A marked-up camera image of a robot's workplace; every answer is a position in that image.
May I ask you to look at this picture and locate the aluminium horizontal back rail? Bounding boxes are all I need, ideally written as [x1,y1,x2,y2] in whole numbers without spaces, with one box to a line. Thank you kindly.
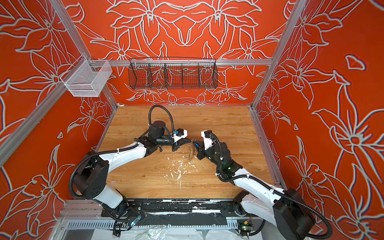
[108,59,272,67]

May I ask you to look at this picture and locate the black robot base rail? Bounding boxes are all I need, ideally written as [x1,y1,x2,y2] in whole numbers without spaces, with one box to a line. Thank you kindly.
[59,196,271,238]

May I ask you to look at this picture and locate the black wire mesh basket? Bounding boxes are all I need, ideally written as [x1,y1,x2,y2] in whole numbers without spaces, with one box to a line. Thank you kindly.
[128,58,219,90]

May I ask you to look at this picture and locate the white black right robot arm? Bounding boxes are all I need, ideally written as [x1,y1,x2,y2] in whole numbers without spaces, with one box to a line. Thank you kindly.
[192,131,333,240]

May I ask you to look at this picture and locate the clear acrylic basket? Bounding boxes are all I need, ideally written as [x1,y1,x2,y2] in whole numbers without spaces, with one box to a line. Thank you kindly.
[60,55,113,97]

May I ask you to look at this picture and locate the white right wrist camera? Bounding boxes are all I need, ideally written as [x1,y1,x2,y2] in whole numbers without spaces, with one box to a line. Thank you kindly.
[201,130,213,150]

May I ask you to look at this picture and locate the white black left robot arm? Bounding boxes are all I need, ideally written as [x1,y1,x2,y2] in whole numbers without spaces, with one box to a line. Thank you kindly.
[69,106,191,210]

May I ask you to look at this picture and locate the aluminium frame corner post right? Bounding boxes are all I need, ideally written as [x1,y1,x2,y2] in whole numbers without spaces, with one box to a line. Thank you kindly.
[251,0,308,109]

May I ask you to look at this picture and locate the aluminium frame corner post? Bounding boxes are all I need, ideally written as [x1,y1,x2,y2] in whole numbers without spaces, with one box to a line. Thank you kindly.
[49,0,119,109]
[251,0,308,109]

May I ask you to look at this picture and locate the aluminium frame corner post left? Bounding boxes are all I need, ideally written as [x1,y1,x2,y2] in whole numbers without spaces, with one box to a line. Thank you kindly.
[49,0,119,109]

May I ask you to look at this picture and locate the silver metal key organiser ring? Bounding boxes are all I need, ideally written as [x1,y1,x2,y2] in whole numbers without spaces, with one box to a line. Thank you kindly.
[186,140,198,161]

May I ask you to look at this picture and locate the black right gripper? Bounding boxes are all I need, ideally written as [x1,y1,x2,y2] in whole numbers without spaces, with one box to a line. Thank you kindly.
[192,139,225,171]

